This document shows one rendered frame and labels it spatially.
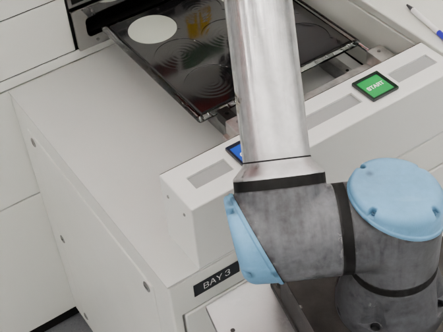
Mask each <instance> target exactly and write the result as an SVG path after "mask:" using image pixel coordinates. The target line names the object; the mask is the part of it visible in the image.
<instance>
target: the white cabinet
mask: <svg viewBox="0 0 443 332"><path fill-rule="evenodd" d="M10 96H11V95H10ZM11 99H12V103H13V106H14V109H15V113H16V116H17V119H18V123H19V125H20V129H21V132H22V135H23V138H24V142H25V144H26V148H27V150H28V155H29V157H30V161H31V164H32V167H33V170H34V174H35V176H36V180H37V183H38V186H39V189H40V193H41V195H42V199H43V202H44V206H45V209H46V212H47V216H48V218H49V222H50V225H51V228H52V231H53V235H54V237H55V241H56V244H57V247H58V250H59V254H60V257H61V260H62V263H63V267H64V269H65V273H66V276H67V279H68V282H69V286H70V288H71V292H72V295H73V298H74V303H75V305H76V308H77V309H78V311H79V312H80V313H81V315H82V317H83V318H84V319H85V321H86V322H87V324H88V325H89V326H90V328H91V330H92V331H93V332H216V330H215V329H214V326H213V324H212V322H211V320H210V318H209V315H208V313H207V311H206V306H207V305H209V304H211V303H213V302H214V301H216V300H217V299H219V298H221V297H222V296H224V295H225V294H227V293H229V292H230V291H232V290H233V289H235V288H237V287H238V286H240V285H242V284H243V283H245V282H246V281H247V280H246V279H245V278H244V277H243V274H242V273H241V269H240V267H239V262H238V259H237V255H236V252H235V251H234V252H232V253H230V254H229V255H227V256H225V257H224V258H222V259H220V260H218V261H216V262H215V263H213V264H211V265H209V266H208V267H206V268H204V269H202V270H200V271H199V272H197V273H195V274H194V275H191V276H190V277H188V278H186V279H185V280H183V281H181V282H180V283H177V284H176V285H174V286H172V287H171V288H169V289H167V288H166V287H165V286H164V284H163V283H162V282H161V281H160V280H159V279H158V277H157V276H156V274H155V273H154V272H153V271H152V270H151V269H150V267H149V266H148V264H147V263H146V262H145V261H144V260H143V259H142V257H141V256H140V255H139V253H138V252H137V251H136V250H135V249H134V247H133V246H132V245H131V244H130V242H129V241H128V240H127V239H126V238H125V236H124V235H123V234H122V232H121V231H120V230H119V229H118V228H117V226H116V225H115V224H114V222H113V221H112V220H111V219H110V218H109V216H108V215H107V214H106V212H105V211H104V210H103V209H102V208H101V207H100V205H99V204H98V203H97V201H95V199H94V198H93V197H92V195H91V194H90V193H89V191H87V189H86V188H85V187H84V185H83V184H82V183H81V182H80V181H79V179H78V178H77V177H76V175H75V174H74V173H73V172H72V171H71V170H70V168H69V167H68V166H67V164H66V163H65V162H64V161H63V160H62V158H61V157H60V156H59V154H58V153H57V152H56V151H55V150H54V149H53V147H52V146H51V144H50V143H49V142H48V141H47V140H46V139H45V137H44V136H43V134H42V133H41V132H40V131H39V130H38V129H37V127H36V126H35V125H34V123H33V122H32V121H31V120H30V119H29V117H28V116H27V115H26V113H25V112H24V111H23V110H22V109H21V108H20V106H19V105H18V103H17V102H16V101H15V100H14V99H13V98H12V96H11ZM398 159H403V160H406V161H410V162H412V163H414V164H416V165H418V167H419V168H422V169H425V170H427V171H428V172H429V173H430V174H431V175H432V176H433V177H434V178H435V179H436V180H437V181H438V183H439V184H440V186H441V187H442V190H443V133H442V134H439V135H438V136H436V137H434V138H433V139H431V140H429V141H428V142H425V143H424V144H422V145H420V146H419V147H417V148H415V149H414V150H411V151H410V152H408V153H406V154H405V155H403V156H401V157H399V158H398Z"/></svg>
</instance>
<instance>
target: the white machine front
mask: <svg viewBox="0 0 443 332"><path fill-rule="evenodd" d="M162 1H165V0H151V1H148V2H145V3H143V4H141V5H138V6H136V7H133V8H131V9H129V10H126V11H124V12H121V13H119V14H117V15H114V16H111V17H109V18H107V19H105V20H102V21H99V22H97V23H95V24H92V25H90V26H87V27H86V29H87V33H88V32H91V31H93V30H96V29H98V28H101V27H102V26H103V25H108V24H111V23H112V22H115V21H116V20H117V19H119V20H120V19H122V18H125V17H126V16H129V15H132V14H134V13H137V12H139V11H141V10H144V9H146V8H148V7H151V6H153V5H156V4H158V3H161V2H162ZM68 10H69V8H68V5H67V0H0V93H1V92H4V91H5V90H8V89H10V88H13V87H15V86H18V85H19V84H22V83H24V82H27V81H29V80H31V79H33V78H36V77H38V76H41V75H43V74H45V73H47V72H50V71H52V70H55V69H57V68H59V67H62V66H63V65H66V64H68V63H71V62H73V61H75V60H77V59H80V58H82V57H85V56H87V55H89V54H91V53H94V52H96V51H99V50H101V49H103V48H105V47H108V46H110V45H113V44H115V42H114V41H113V40H112V39H109V40H106V41H104V42H102V43H99V44H97V45H95V46H92V47H90V48H88V49H85V50H83V51H79V50H78V49H77V48H76V44H75V40H74V36H73V30H72V27H71V22H70V18H69V13H68Z"/></svg>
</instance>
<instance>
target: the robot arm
mask: <svg viewBox="0 0 443 332"><path fill-rule="evenodd" d="M223 2H224V8H225V18H226V24H227V35H228V41H229V52H230V58H231V69H232V75H233V85H234V92H235V103H236V108H237V119H238V125H239V136H240V142H241V153H242V159H243V166H242V167H241V170H240V171H239V172H238V173H237V175H236V176H235V178H234V179H233V189H234V194H229V195H228V196H225V197H224V199H223V202H224V206H225V212H226V215H227V220H228V223H229V229H230V232H231V237H232V240H233V245H234V247H235V252H236V255H237V259H238V262H239V267H240V269H241V273H242V274H243V277H244V278H245V279H246V280H247V281H248V282H250V283H252V284H255V285H261V284H270V283H279V284H281V285H282V284H284V283H286V282H292V281H303V280H309V279H320V278H327V277H338V278H337V281H336V286H335V303H336V310H337V312H338V315H339V317H340V319H341V320H342V322H343V323H344V325H345V326H346V327H347V328H348V329H349V330H350V331H351V332H435V331H436V330H437V329H438V328H439V326H440V324H441V323H442V321H443V277H442V274H441V272H440V269H439V267H438V262H439V257H440V248H441V242H442V233H443V190H442V187H441V186H440V184H439V183H438V181H437V180H436V179H435V178H434V177H433V176H432V175H431V174H430V173H429V172H428V171H427V170H425V169H422V168H419V167H418V165H416V164H414V163H412V162H410V161H406V160H403V159H397V158H390V157H384V158H377V159H371V160H369V161H366V162H364V163H362V164H361V166H360V168H356V169H355V170H354V171H353V172H352V174H351V176H350V177H349V179H348V181H346V182H336V183H330V184H327V183H326V174H325V170H324V168H323V167H321V166H320V165H319V164H318V163H317V162H316V161H314V160H313V159H312V157H311V155H310V146H309V135H308V129H307V118H306V112H305V101H304V95H303V85H302V78H301V68H300V62H299V51H298V45H297V34H296V28H295V17H294V11H293V0H223Z"/></svg>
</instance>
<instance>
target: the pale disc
mask: <svg viewBox="0 0 443 332"><path fill-rule="evenodd" d="M176 30H177V25H176V23H175V21H174V20H173V19H171V18H169V17H167V16H162V15H150V16H144V17H142V18H139V19H137V20H136V21H134V22H133V23H132V24H131V25H130V26H129V29H128V34H129V36H130V38H131V39H133V40H134V41H136V42H139V43H159V42H163V41H165V40H167V39H169V38H170V37H171V36H173V35H174V33H175V32H176Z"/></svg>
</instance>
